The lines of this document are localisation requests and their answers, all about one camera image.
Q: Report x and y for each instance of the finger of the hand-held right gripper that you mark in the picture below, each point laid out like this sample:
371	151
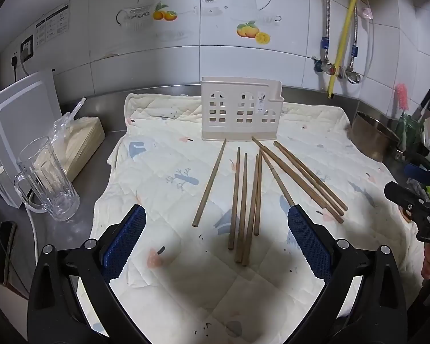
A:
417	170
405	195

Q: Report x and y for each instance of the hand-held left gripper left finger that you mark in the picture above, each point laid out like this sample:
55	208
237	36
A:
125	240

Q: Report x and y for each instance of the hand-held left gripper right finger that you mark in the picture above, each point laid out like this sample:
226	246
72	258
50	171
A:
308	240

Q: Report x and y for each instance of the cream plastic utensil holder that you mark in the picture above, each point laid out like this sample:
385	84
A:
236	87

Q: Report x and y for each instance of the person's right hand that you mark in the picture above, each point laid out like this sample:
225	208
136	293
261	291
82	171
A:
429	261

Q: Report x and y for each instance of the green glass bottle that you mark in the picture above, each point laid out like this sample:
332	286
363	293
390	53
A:
406	130

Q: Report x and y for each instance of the steel pot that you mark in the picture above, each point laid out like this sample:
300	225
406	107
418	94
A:
371	136

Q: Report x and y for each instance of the pink bottle brush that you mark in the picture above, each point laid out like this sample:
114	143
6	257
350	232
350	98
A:
402	96

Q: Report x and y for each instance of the clear glass mug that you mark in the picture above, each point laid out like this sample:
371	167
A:
46	186

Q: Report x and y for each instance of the cream quilted printed mat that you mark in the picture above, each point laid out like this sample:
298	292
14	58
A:
172	143

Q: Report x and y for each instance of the metal water valve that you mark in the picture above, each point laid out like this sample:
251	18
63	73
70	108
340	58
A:
351	75
324	66

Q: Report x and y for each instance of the clear plastic bag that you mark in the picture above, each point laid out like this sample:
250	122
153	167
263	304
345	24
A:
62	125

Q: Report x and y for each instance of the white cutting board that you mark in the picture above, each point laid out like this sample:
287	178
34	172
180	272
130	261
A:
21	114

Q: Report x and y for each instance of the instruction sticker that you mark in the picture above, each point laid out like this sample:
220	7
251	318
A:
53	25

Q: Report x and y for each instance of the black wall socket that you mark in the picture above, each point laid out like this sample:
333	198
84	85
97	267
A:
27	48

